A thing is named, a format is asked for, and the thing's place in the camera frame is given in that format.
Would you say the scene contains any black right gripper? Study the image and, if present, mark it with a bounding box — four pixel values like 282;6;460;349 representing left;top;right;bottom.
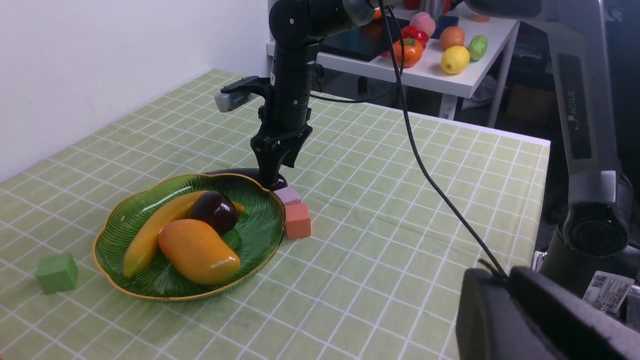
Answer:
251;43;320;190

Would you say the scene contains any dark purple mangosteen toy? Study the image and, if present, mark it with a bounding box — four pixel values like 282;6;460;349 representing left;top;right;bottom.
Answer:
189;191;240;237

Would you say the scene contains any orange mango toy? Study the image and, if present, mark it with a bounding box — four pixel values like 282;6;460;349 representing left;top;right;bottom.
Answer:
158;218;242;286

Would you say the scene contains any yellow banana toy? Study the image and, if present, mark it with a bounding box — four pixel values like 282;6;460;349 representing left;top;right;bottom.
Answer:
122;191;245;279

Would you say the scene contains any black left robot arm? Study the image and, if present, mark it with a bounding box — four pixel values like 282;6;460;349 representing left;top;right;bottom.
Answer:
455;267;640;360

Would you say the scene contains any light purple cube block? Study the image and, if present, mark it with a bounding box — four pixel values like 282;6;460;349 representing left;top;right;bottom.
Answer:
273;186;303;207

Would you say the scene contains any salmon pink cube block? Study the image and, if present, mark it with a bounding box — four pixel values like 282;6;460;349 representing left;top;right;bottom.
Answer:
285;202;312;240

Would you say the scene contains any green leaf-shaped glass plate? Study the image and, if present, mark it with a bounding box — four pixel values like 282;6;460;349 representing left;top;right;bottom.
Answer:
92;173;285;302

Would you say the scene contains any green checkered tablecloth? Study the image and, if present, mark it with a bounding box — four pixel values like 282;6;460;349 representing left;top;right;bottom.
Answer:
0;69;552;360

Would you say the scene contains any orange persimmon toy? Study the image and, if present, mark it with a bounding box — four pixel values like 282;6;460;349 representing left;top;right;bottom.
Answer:
393;38;425;69

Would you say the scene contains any red pepper toy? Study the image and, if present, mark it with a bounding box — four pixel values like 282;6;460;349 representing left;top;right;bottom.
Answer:
400;25;430;49

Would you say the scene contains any pink peach toy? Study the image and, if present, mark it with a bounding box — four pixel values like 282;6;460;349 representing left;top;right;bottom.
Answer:
409;12;436;38

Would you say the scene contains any yellow lemon toy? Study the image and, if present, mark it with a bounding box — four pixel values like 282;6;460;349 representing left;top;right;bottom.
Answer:
439;46;471;75

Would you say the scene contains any white side table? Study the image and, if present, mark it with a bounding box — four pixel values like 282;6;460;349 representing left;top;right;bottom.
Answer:
266;0;522;128

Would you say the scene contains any orange fruit toy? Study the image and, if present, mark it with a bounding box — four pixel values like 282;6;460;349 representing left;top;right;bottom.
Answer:
439;26;466;51

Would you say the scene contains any green fruit toy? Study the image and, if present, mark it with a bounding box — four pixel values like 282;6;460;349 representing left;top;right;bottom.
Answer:
467;34;489;62

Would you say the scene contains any green cube block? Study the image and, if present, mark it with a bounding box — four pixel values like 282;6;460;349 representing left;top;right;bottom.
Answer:
36;253;79;295

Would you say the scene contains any white label tag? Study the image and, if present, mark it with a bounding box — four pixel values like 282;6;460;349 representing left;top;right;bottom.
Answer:
582;271;635;313

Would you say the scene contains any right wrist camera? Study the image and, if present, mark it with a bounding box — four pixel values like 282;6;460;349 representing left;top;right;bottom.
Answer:
215;75;271;113

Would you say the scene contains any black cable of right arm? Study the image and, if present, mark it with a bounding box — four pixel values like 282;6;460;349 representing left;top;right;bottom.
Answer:
307;0;511;281

